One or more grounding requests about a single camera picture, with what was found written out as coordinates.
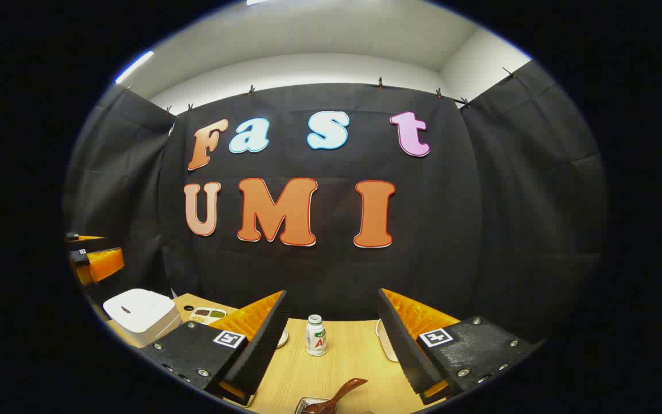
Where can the white toaster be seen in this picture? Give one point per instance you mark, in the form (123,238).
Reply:
(387,345)

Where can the ceiling light strip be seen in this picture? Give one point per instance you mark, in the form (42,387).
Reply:
(134,66)

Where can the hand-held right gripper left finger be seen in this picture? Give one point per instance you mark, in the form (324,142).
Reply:
(262,351)

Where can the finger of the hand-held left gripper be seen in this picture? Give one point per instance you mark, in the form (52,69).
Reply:
(101,264)
(81,240)

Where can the white divided bean dish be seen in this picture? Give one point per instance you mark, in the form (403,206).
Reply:
(207,314)

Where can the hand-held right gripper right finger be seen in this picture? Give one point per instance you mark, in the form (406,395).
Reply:
(403,351)

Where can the white oval plate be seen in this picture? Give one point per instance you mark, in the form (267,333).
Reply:
(282,339)

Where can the white rice cooker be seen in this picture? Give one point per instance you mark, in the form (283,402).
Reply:
(138,313)

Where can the brown wooden spoon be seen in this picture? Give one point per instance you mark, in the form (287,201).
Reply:
(342,391)

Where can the white drink bottle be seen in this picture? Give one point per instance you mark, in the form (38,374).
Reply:
(315,339)

